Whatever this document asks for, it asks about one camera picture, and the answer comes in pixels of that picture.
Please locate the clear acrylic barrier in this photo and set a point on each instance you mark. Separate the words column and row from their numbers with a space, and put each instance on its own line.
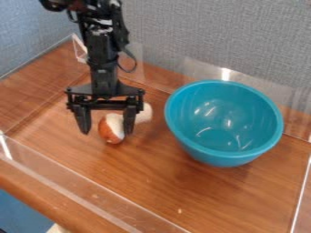
column 166, row 71
column 80, row 204

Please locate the brown and white toy mushroom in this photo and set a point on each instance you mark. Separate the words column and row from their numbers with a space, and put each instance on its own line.
column 111, row 124

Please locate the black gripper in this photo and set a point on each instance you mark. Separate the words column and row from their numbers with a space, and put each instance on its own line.
column 105, row 93

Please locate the clear acrylic back barrier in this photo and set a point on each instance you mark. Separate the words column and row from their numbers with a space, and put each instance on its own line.
column 166, row 71

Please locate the clear acrylic corner bracket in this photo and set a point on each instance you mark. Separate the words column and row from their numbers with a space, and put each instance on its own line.
column 80, row 50

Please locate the blue plastic bowl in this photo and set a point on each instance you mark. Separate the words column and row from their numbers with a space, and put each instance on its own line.
column 226, row 122

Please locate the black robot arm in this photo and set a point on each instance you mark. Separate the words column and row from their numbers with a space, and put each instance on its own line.
column 105, row 39

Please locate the clear acrylic front barrier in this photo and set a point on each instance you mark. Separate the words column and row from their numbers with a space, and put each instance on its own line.
column 80, row 204

